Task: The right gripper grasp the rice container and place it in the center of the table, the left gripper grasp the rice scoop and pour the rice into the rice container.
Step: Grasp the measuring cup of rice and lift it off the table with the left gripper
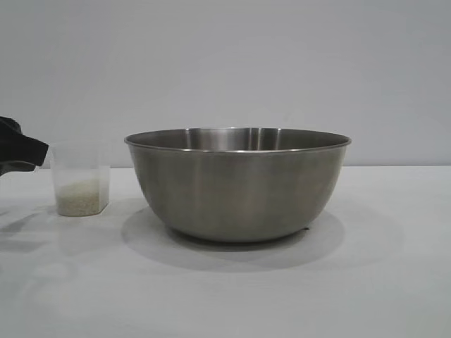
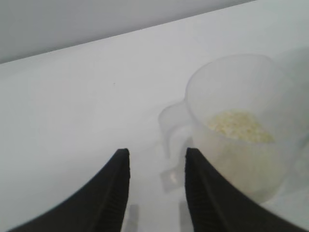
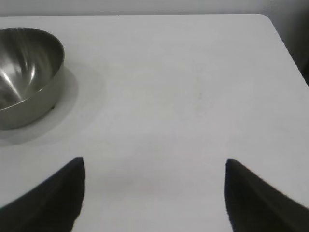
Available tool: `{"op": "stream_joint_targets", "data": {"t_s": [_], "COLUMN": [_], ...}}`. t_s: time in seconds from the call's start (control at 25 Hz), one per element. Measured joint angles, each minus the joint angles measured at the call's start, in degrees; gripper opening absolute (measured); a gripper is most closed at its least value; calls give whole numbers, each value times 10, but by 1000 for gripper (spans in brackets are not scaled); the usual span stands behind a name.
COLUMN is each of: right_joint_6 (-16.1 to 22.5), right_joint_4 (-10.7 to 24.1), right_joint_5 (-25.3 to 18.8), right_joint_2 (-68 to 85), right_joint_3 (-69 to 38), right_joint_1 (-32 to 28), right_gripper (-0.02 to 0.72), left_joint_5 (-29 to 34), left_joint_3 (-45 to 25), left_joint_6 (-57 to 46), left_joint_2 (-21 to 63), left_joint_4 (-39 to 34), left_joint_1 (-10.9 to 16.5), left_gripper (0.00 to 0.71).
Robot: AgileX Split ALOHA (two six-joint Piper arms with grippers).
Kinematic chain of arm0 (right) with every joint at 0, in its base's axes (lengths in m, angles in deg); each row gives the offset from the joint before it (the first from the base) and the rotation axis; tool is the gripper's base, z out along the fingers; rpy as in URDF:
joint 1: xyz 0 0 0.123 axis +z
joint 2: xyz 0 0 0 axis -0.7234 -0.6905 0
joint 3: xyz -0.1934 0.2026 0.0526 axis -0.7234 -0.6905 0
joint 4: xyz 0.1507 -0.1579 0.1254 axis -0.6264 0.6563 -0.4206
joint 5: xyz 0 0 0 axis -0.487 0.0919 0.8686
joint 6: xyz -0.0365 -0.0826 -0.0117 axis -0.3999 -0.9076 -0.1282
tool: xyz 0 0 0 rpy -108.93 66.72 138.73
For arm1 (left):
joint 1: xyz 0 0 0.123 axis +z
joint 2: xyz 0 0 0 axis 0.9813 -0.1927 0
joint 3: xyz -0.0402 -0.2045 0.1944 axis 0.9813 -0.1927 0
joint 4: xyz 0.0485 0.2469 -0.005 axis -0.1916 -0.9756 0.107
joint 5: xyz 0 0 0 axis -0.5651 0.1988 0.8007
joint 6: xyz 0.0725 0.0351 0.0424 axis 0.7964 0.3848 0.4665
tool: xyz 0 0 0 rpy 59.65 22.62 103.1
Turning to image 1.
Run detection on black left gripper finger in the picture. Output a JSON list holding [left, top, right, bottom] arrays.
[[0, 161, 38, 176], [0, 115, 49, 167]]

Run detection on clear plastic measuring cup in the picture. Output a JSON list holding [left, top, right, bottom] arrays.
[[44, 139, 111, 216]]

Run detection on white rice grains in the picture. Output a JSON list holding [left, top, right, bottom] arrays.
[[56, 179, 109, 216]]

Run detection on stainless steel mixing bowl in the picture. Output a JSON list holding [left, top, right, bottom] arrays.
[[123, 126, 353, 244]]

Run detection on white tablecloth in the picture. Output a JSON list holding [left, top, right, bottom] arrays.
[[0, 165, 451, 338]]

